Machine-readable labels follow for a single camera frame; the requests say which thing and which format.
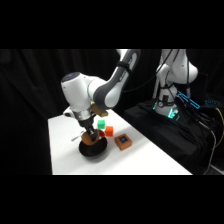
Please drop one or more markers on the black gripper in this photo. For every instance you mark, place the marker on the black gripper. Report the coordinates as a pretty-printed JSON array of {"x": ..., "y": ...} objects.
[{"x": 87, "y": 124}]

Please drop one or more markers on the brown potato plush toy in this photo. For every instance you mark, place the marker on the brown potato plush toy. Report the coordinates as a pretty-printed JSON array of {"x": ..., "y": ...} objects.
[{"x": 87, "y": 140}]

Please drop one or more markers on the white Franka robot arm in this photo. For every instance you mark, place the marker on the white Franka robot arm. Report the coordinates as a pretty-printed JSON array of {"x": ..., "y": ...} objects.
[{"x": 106, "y": 88}]

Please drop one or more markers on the black bowl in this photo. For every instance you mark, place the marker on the black bowl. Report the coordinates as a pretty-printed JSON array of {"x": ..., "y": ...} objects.
[{"x": 94, "y": 150}]

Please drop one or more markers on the green cube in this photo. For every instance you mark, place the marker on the green cube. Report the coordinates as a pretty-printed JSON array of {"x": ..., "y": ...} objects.
[{"x": 101, "y": 124}]

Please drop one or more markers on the orange cube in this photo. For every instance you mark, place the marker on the orange cube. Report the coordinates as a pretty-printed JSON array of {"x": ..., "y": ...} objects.
[{"x": 109, "y": 131}]

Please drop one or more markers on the brown block with blue square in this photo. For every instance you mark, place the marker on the brown block with blue square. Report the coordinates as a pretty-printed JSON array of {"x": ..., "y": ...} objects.
[{"x": 123, "y": 141}]

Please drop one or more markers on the black curtain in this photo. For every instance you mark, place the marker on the black curtain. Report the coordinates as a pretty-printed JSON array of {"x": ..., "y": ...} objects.
[{"x": 30, "y": 100}]

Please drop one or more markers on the black cloth-covered stand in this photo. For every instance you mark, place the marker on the black cloth-covered stand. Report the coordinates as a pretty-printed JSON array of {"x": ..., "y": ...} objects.
[{"x": 166, "y": 136}]

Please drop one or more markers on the blue-lit device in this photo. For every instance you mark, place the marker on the blue-lit device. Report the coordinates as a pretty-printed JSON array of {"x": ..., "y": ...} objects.
[{"x": 188, "y": 99}]

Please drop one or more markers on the dark box with blue lights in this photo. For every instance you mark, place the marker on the dark box with blue lights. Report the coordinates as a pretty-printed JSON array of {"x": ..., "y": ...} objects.
[{"x": 212, "y": 102}]

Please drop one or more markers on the yellowish wrist camera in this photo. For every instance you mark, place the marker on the yellowish wrist camera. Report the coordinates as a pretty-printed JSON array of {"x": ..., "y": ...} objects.
[{"x": 100, "y": 111}]

